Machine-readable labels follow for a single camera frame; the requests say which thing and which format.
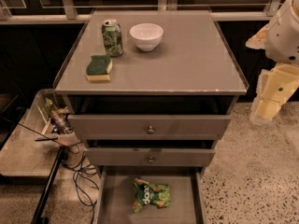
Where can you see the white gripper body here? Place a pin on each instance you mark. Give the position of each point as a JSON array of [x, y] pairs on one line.
[[282, 37]]

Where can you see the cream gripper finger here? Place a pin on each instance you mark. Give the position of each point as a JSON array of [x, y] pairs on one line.
[[257, 41], [262, 111]]

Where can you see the green rice chip bag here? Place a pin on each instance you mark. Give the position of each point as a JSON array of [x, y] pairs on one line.
[[147, 193]]

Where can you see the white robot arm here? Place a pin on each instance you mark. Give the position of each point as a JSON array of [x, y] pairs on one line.
[[279, 38]]

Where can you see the grey drawer cabinet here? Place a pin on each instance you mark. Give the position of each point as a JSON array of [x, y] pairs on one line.
[[191, 72]]

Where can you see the grey middle drawer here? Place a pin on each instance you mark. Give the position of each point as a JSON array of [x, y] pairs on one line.
[[150, 156]]

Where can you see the grey drawer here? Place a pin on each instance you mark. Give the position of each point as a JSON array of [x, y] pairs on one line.
[[116, 196], [149, 127], [150, 156]]

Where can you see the grey bottom drawer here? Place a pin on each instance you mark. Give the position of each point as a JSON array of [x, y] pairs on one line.
[[116, 196]]

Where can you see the grey top drawer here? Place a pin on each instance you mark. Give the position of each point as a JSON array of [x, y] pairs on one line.
[[149, 127]]

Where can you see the metal window railing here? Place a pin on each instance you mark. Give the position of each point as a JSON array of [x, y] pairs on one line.
[[54, 11]]

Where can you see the white bowl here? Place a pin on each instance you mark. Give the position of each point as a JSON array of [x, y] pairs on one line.
[[147, 36]]

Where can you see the green soda can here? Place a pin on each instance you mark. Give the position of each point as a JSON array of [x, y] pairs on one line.
[[112, 38]]

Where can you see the green yellow sponge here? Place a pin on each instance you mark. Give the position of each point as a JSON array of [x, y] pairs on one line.
[[99, 68]]

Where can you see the clutter items in bin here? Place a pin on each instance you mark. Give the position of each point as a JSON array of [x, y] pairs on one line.
[[57, 117]]

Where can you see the black metal floor frame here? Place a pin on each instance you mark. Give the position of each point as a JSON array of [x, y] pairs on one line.
[[37, 217]]

